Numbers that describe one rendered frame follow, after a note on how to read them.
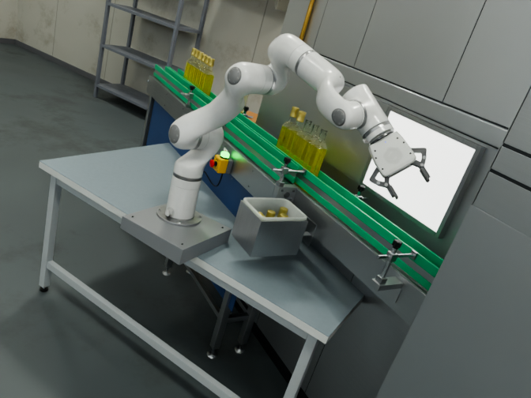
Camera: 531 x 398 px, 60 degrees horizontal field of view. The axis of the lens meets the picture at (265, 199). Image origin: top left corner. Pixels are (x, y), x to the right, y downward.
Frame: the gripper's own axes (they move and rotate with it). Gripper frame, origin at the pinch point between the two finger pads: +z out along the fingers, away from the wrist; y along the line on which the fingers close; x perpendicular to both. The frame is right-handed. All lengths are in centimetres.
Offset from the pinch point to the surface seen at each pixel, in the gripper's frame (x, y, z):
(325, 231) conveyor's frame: 52, -31, -7
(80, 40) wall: 431, -257, -482
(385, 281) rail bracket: 22.4, -19.2, 19.3
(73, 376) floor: 55, -162, -4
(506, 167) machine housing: -14.2, 18.7, 8.0
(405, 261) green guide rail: 30.5, -10.6, 17.0
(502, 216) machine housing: -12.7, 12.6, 17.4
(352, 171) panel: 66, -10, -25
